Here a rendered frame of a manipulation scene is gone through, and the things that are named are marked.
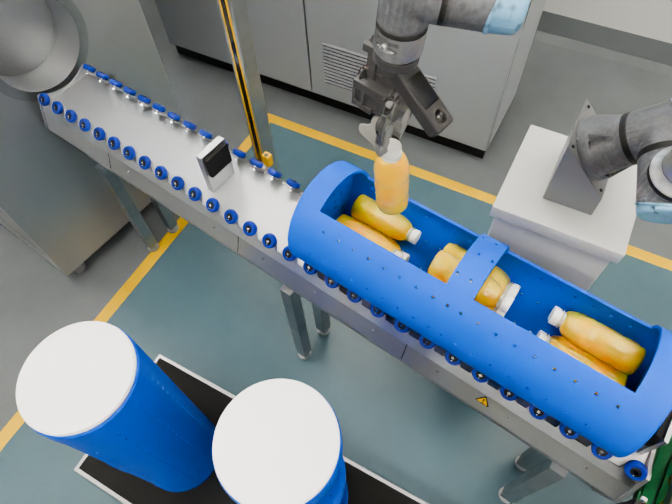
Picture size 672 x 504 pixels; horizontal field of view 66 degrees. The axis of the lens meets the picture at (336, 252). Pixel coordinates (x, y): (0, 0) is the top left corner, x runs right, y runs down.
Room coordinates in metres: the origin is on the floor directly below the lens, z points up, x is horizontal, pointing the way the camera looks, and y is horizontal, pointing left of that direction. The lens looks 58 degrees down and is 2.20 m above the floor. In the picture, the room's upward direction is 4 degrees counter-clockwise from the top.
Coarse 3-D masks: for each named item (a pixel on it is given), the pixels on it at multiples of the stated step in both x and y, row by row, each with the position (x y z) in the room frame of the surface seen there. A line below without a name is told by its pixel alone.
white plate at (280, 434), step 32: (256, 384) 0.38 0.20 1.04; (288, 384) 0.38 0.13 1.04; (224, 416) 0.32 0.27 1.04; (256, 416) 0.31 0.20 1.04; (288, 416) 0.31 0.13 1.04; (320, 416) 0.30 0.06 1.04; (224, 448) 0.25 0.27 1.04; (256, 448) 0.24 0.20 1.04; (288, 448) 0.24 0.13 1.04; (320, 448) 0.23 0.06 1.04; (224, 480) 0.18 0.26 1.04; (256, 480) 0.18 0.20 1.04; (288, 480) 0.18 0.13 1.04; (320, 480) 0.17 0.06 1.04
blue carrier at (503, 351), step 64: (320, 192) 0.78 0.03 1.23; (320, 256) 0.66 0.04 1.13; (384, 256) 0.60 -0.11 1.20; (512, 256) 0.63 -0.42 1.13; (448, 320) 0.45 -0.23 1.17; (512, 320) 0.53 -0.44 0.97; (640, 320) 0.44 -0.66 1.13; (512, 384) 0.33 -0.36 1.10; (576, 384) 0.29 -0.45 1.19; (640, 384) 0.27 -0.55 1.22
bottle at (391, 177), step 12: (384, 168) 0.64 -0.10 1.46; (396, 168) 0.64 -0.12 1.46; (408, 168) 0.65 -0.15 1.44; (384, 180) 0.63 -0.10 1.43; (396, 180) 0.63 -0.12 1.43; (408, 180) 0.65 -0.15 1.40; (384, 192) 0.64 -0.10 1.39; (396, 192) 0.63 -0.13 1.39; (408, 192) 0.66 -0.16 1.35; (384, 204) 0.64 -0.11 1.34; (396, 204) 0.64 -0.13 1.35
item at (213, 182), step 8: (216, 144) 1.10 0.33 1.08; (224, 144) 1.11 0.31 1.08; (200, 152) 1.07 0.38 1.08; (208, 152) 1.07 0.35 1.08; (216, 152) 1.08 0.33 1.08; (224, 152) 1.09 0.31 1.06; (200, 160) 1.05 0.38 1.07; (208, 160) 1.05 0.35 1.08; (216, 160) 1.07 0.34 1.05; (224, 160) 1.09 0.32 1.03; (200, 168) 1.06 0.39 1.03; (208, 168) 1.04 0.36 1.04; (216, 168) 1.06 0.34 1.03; (224, 168) 1.10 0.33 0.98; (232, 168) 1.12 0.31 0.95; (208, 176) 1.05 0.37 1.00; (216, 176) 1.07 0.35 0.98; (224, 176) 1.09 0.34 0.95; (208, 184) 1.05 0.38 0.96; (216, 184) 1.06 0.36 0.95
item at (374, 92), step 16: (368, 48) 0.68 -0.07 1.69; (368, 64) 0.70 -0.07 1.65; (384, 64) 0.63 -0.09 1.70; (416, 64) 0.64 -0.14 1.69; (368, 80) 0.67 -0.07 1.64; (384, 80) 0.66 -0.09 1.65; (352, 96) 0.67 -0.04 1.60; (368, 96) 0.66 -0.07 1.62; (384, 96) 0.63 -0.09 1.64; (400, 96) 0.63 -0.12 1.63; (368, 112) 0.65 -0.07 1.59; (400, 112) 0.64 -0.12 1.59
